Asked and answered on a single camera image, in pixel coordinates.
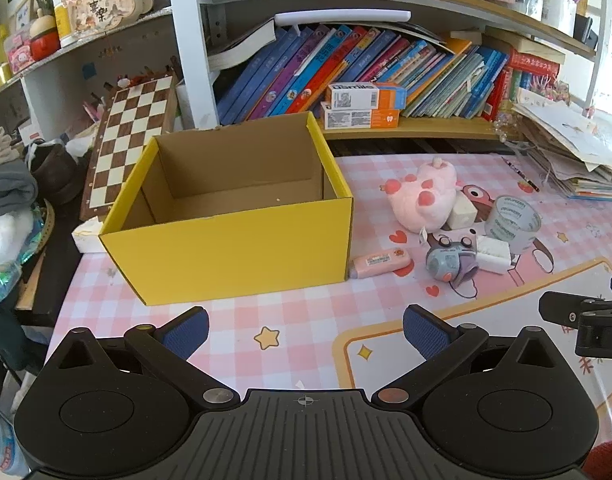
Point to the pink plush toy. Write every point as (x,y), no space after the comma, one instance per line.
(421,195)

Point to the clear tape roll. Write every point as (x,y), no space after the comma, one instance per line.
(501,225)

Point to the pink printed desk mat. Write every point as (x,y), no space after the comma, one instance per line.
(296,320)

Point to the black pen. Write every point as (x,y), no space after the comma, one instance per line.
(521,174)

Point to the pile of papers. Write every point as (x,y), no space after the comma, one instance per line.
(571,140)

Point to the red round figurine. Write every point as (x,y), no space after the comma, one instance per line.
(43,42)

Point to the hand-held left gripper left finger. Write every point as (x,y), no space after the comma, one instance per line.
(186,332)

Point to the blue grey mouse toy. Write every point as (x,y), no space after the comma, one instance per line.
(443,262)

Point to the white foam block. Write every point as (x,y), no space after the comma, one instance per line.
(462,211)

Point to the row of colourful books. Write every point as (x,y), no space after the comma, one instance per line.
(306,70)

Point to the grey folded cloth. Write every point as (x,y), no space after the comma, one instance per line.
(8,192)

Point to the person's red clothing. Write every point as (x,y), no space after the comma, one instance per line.
(608,462)

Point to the white bottle with yellow band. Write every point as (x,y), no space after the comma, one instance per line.
(63,20)

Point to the yellow cardboard box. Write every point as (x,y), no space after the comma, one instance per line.
(226,255)

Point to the wooden chessboard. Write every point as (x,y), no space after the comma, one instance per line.
(131,135)

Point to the wooden bookshelf with white posts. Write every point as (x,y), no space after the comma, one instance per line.
(186,60)

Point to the dark brown bag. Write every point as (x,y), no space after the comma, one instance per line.
(56,175)

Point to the iridescent plastic bag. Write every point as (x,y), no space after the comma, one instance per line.
(6,260)

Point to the thick paperback book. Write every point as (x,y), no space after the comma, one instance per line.
(241,50)

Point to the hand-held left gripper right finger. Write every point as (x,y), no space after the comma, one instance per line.
(426,330)

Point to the plastic water bottle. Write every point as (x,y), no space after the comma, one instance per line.
(1,445)

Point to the white plastic bar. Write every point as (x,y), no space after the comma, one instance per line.
(336,17)

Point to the pink patterned box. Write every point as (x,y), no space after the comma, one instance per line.
(18,52)

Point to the white paper packet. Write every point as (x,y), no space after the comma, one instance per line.
(88,237)

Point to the white pen cup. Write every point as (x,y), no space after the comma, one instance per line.
(558,12)

